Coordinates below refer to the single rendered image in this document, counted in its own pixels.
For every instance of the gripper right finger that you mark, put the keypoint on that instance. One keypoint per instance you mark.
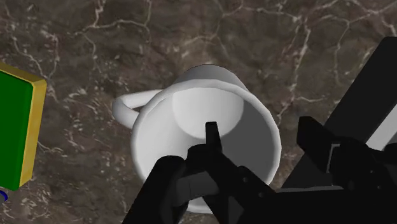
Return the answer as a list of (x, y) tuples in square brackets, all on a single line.
[(350, 161)]

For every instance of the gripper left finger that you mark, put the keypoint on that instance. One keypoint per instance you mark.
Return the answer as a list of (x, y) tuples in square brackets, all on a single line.
[(169, 183)]

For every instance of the white mug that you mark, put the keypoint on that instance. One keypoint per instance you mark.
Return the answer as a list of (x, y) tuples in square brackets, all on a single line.
[(161, 136)]

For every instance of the green and yellow box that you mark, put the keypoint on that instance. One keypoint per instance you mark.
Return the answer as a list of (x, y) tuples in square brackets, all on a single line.
[(14, 130)]

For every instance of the blue round object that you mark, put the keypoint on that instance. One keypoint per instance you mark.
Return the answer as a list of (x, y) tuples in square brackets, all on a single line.
[(2, 197)]

